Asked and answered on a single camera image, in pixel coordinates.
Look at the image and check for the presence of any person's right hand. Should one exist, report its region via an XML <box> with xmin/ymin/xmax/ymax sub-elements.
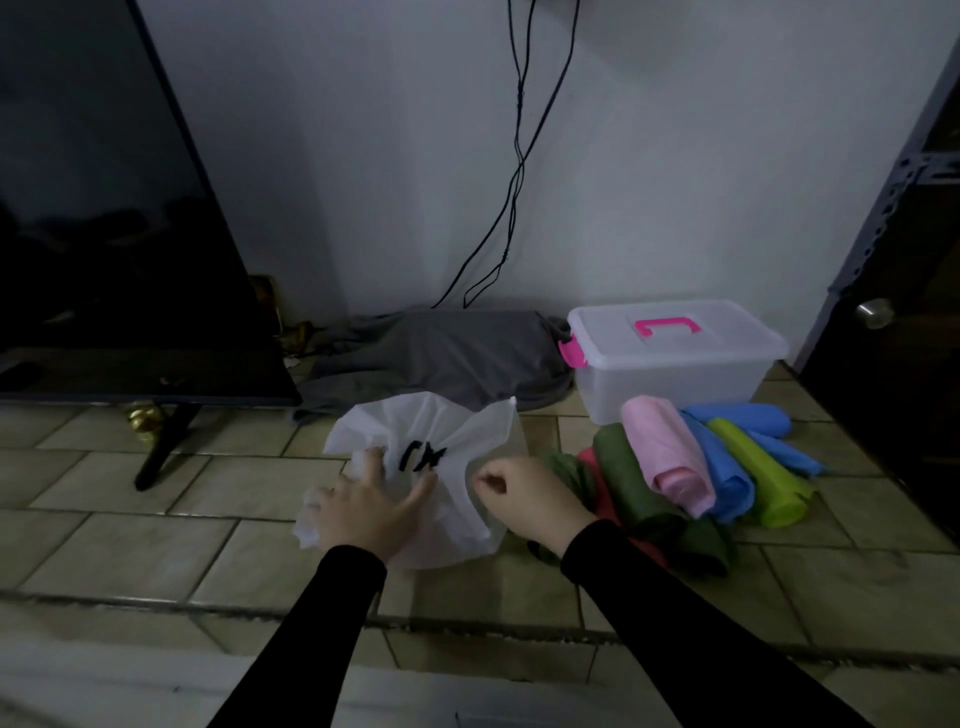
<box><xmin>471</xmin><ymin>456</ymin><xmax>598</xmax><ymax>558</ymax></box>

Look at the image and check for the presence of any person's left hand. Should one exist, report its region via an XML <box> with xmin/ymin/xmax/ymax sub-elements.
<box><xmin>309</xmin><ymin>447</ymin><xmax>439</xmax><ymax>565</ymax></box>

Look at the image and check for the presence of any white plastic bag black print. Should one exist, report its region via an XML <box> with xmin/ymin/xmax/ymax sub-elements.
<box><xmin>292</xmin><ymin>391</ymin><xmax>531</xmax><ymax>571</ymax></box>

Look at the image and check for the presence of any person's right forearm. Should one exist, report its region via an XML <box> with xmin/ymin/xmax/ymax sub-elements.
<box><xmin>560</xmin><ymin>519</ymin><xmax>875</xmax><ymax>728</ymax></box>

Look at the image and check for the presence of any person's left forearm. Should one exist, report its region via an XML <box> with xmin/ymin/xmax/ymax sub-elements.
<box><xmin>207</xmin><ymin>545</ymin><xmax>388</xmax><ymax>728</ymax></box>

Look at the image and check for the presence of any red rolled plastic bag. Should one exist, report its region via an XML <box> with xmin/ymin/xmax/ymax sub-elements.
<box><xmin>576</xmin><ymin>447</ymin><xmax>670</xmax><ymax>571</ymax></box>

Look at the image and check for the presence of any grey cloth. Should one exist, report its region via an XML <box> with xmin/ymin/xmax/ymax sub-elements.
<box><xmin>294</xmin><ymin>309</ymin><xmax>575</xmax><ymax>421</ymax></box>

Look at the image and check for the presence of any dark green rolled plastic bag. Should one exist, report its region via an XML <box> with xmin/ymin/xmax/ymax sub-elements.
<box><xmin>528</xmin><ymin>423</ymin><xmax>740</xmax><ymax>579</ymax></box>

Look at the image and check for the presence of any pink rolled plastic bag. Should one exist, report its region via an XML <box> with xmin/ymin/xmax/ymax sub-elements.
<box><xmin>620</xmin><ymin>395</ymin><xmax>717</xmax><ymax>520</ymax></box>

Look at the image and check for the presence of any golden framed object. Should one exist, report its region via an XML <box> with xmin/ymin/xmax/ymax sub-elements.
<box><xmin>247</xmin><ymin>274</ymin><xmax>316</xmax><ymax>357</ymax></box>

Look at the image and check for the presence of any blue rolled plastic bag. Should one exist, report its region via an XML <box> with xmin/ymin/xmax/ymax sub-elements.
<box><xmin>684</xmin><ymin>402</ymin><xmax>828</xmax><ymax>479</ymax></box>
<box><xmin>678</xmin><ymin>411</ymin><xmax>756</xmax><ymax>525</ymax></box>

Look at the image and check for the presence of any lime green rolled plastic bag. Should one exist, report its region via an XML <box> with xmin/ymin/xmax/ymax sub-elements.
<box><xmin>706</xmin><ymin>417</ymin><xmax>816</xmax><ymax>529</ymax></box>

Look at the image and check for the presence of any small golden ornament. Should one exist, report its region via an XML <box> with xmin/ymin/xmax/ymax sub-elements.
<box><xmin>124</xmin><ymin>402</ymin><xmax>165</xmax><ymax>444</ymax></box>

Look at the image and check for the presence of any black flat screen television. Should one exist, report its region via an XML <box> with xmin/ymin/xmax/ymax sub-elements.
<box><xmin>0</xmin><ymin>0</ymin><xmax>303</xmax><ymax>492</ymax></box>

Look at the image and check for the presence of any dark door with metal knob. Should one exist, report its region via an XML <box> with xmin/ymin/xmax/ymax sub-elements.
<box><xmin>792</xmin><ymin>37</ymin><xmax>960</xmax><ymax>545</ymax></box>

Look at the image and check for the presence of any clear plastic box pink handle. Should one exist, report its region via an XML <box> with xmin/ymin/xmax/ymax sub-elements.
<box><xmin>558</xmin><ymin>299</ymin><xmax>790</xmax><ymax>427</ymax></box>

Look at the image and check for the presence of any black hanging cable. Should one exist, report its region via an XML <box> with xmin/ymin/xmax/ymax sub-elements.
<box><xmin>430</xmin><ymin>0</ymin><xmax>582</xmax><ymax>310</ymax></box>

